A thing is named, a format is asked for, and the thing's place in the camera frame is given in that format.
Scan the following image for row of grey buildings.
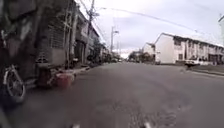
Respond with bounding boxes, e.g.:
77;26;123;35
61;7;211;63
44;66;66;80
0;0;112;82

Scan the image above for white car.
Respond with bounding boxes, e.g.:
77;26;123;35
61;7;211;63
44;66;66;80
184;58;214;68

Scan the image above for overhead wires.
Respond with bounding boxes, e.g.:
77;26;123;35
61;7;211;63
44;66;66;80
78;0;224;44

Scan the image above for utility pole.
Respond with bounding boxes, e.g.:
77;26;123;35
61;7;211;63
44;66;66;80
84;0;100;64

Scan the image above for street lamp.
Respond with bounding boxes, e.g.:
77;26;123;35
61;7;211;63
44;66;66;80
109;25;120;56

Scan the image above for concrete pavement with kerb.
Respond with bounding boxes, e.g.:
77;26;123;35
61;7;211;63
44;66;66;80
68;64;93;77

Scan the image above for red container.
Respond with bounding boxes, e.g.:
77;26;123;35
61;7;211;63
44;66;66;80
54;72;76;90

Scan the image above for dark squat post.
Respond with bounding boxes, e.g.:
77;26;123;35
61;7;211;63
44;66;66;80
35;54;54;89

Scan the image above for grey asphalt road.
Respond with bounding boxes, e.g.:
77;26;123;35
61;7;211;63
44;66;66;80
0;61;224;128

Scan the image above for long white row building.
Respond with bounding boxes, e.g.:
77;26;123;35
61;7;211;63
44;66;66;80
154;32;224;66

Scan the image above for bicycle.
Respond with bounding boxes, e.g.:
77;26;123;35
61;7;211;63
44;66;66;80
0;29;28;105

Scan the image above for pale concrete kerb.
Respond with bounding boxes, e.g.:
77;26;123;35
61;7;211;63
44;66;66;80
181;66;224;79

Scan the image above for group of trees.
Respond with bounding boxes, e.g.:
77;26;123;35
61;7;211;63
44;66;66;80
127;49;154;64

